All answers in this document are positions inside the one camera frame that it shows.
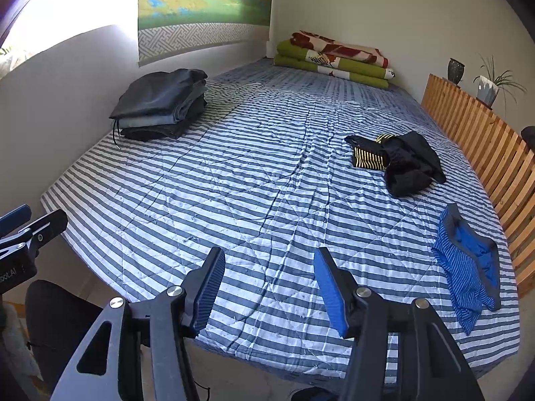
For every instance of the person's black trouser leg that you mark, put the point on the person's black trouser leg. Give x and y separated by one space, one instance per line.
58 330

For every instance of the folded green quilt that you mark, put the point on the folded green quilt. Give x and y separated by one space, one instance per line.
292 56

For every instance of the dark ceramic vase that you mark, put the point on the dark ceramic vase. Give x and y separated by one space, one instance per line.
455 71

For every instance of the striped bed quilt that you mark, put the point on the striped bed quilt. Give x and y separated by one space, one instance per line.
259 175

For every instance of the folded red patterned blanket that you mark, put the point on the folded red patterned blanket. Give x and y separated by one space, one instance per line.
334 48

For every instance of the potted plant in white pot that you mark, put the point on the potted plant in white pot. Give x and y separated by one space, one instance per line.
487 90

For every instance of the bright window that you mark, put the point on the bright window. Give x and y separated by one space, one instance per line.
62 4

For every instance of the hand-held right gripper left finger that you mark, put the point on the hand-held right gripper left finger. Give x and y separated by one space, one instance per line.
209 288

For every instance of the black yellow striped garment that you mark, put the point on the black yellow striped garment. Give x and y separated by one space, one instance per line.
409 167

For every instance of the dark navy shorts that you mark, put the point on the dark navy shorts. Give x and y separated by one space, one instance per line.
159 92

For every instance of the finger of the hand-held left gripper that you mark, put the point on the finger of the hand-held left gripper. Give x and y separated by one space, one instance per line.
48 227
14 219

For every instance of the blue striped underwear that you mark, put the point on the blue striped underwear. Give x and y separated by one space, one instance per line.
468 267

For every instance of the wooden slatted headboard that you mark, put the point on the wooden slatted headboard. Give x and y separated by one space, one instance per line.
472 125

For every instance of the folded black garment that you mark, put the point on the folded black garment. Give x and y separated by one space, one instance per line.
154 133

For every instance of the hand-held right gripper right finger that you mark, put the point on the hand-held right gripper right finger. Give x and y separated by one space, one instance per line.
330 292

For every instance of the landscape wall scroll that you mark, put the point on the landscape wall scroll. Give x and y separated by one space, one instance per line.
200 4

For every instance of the black bag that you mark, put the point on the black bag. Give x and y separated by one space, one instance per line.
528 138

